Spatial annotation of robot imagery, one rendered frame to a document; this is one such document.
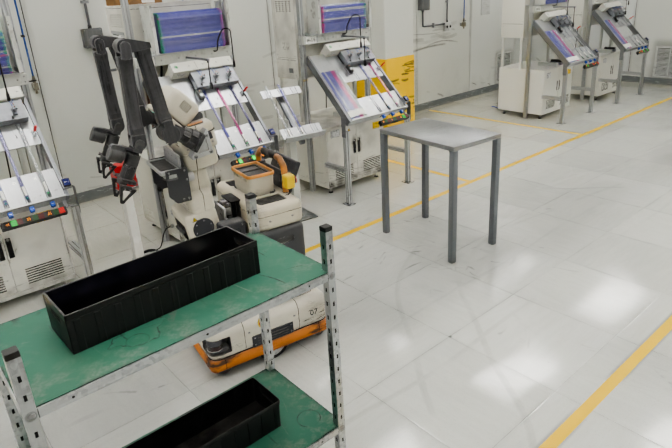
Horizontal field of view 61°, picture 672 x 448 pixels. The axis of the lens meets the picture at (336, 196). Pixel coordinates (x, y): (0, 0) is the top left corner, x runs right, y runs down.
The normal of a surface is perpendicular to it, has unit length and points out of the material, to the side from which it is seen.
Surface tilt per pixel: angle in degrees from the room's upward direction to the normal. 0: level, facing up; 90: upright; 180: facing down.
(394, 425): 0
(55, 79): 90
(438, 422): 0
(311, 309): 90
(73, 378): 0
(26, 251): 90
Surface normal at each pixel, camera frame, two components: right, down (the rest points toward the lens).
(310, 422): -0.06, -0.94
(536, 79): -0.75, 0.27
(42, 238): 0.66, 0.23
